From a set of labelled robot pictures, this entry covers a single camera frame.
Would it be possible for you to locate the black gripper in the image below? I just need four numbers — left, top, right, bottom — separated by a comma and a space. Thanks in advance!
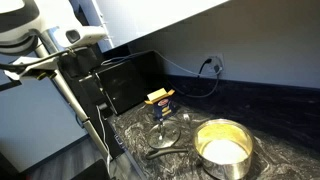
59, 46, 100, 80

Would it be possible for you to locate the silver fork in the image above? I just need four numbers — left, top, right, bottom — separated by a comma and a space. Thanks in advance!
179, 112, 193, 124

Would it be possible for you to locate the glass pot lid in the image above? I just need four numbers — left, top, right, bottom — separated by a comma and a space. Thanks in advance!
147, 119, 182, 150

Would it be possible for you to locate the black stand column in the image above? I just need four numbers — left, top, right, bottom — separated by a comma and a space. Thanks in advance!
64, 71, 126, 159

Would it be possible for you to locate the black box appliance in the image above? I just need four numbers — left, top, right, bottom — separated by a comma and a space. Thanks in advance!
95, 49, 166, 116

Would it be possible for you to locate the blue pasta box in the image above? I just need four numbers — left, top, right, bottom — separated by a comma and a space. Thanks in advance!
144, 87, 178, 121

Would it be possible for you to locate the thin white hanging cable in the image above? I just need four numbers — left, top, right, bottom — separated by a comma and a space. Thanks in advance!
95, 104, 113, 174

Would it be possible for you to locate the white wall cabinet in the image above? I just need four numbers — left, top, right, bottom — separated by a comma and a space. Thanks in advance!
68, 0, 231, 54

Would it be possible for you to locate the light grey cable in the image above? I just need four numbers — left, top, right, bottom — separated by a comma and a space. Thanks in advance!
100, 49, 224, 78

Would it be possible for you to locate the black plug cable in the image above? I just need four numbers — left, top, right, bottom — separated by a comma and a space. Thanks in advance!
197, 57, 214, 79

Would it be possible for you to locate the dark looping cable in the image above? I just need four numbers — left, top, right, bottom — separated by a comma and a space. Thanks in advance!
166, 64, 222, 99

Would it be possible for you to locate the white wall outlet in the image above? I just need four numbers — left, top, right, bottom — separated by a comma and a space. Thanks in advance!
203, 53, 226, 77

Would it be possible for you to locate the steel pot with black handle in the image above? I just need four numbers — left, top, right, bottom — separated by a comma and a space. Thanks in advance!
145, 118, 256, 180

